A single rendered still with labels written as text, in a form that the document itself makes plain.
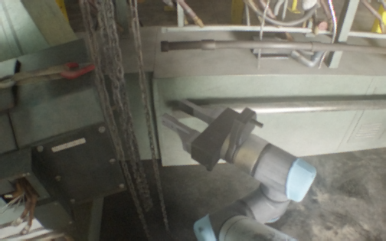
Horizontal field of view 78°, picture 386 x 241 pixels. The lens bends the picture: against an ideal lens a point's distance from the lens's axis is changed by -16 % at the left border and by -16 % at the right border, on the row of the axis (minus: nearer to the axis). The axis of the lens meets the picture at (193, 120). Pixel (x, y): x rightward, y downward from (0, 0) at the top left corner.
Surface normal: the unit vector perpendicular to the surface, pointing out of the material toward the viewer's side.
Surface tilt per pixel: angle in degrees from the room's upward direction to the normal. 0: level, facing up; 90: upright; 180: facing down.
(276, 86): 90
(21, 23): 90
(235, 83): 90
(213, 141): 0
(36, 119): 45
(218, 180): 0
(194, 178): 0
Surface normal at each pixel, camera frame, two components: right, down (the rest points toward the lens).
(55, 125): 0.29, -0.04
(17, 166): 0.00, -0.71
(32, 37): 0.07, 0.70
